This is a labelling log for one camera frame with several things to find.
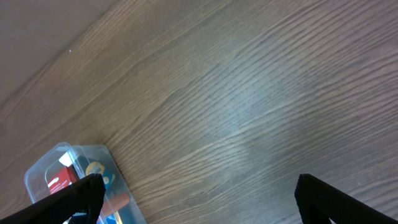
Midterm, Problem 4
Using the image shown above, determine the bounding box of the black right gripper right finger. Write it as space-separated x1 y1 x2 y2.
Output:
294 174 397 224

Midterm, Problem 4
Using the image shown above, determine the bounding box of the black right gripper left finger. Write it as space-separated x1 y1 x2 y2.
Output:
1 174 105 224

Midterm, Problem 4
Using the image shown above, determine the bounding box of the orange tube white cap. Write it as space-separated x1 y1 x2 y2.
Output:
100 193 130 217

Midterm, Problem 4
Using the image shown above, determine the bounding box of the red white medicine box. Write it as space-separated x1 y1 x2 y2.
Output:
47 166 79 194

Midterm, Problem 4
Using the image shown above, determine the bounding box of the blue yellow VapoDrops box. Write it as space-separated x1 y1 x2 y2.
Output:
106 212 123 224

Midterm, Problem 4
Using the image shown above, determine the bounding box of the clear plastic container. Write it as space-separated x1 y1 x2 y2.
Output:
24 142 146 224

